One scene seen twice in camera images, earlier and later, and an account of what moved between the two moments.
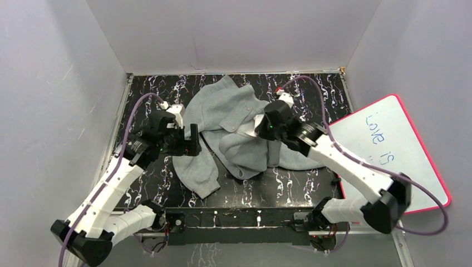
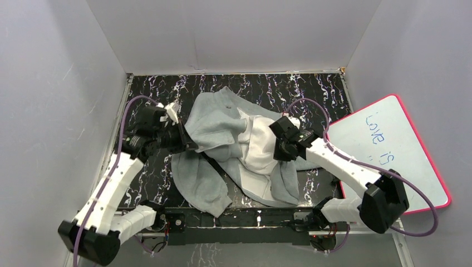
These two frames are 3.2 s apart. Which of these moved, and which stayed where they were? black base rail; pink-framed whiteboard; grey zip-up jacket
Moved: grey zip-up jacket
Stayed: black base rail; pink-framed whiteboard
